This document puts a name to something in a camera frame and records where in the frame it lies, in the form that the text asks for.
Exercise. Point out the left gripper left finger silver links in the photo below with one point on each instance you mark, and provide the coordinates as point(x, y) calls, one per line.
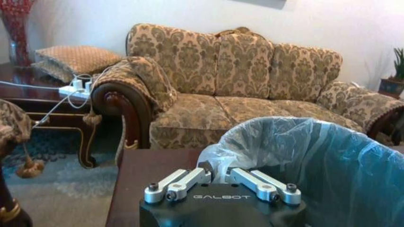
point(176, 183)

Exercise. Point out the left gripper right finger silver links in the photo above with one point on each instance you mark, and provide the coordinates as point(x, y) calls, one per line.
point(261, 184)

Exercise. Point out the clear plastic bin liner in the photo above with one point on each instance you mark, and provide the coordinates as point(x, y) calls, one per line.
point(221, 145)

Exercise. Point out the blue trash bin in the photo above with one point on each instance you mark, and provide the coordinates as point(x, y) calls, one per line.
point(347, 179)

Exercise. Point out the gold sofa tassel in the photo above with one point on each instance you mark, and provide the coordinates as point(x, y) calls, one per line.
point(92, 120)

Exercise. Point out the blue patterned rug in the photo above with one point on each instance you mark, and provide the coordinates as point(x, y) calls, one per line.
point(53, 146)

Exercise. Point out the gold armchair tassel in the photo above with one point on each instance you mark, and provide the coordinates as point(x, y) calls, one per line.
point(29, 169)

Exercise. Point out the beige damask patterned sofa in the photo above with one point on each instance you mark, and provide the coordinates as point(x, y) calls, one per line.
point(240, 71)

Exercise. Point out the white plug adapter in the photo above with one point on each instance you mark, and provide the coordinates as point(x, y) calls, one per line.
point(87, 86)
point(77, 84)

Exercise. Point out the white power strip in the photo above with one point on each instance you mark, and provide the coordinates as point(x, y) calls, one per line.
point(71, 91)

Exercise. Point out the dark wood side table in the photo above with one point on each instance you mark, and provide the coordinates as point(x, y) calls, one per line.
point(40, 106)

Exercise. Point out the blue ceramic plant pot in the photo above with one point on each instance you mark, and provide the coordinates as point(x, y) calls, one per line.
point(391, 87)

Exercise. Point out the damask patterned armchair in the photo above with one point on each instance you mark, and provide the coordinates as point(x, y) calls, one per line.
point(12, 120)

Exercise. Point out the gold quilted cushion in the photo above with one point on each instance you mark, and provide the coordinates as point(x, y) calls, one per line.
point(52, 71)
point(79, 56)

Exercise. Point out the green potted plant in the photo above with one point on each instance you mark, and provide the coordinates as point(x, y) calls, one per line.
point(399, 63)

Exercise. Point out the red glass floor vase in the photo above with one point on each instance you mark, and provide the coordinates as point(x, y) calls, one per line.
point(19, 30)

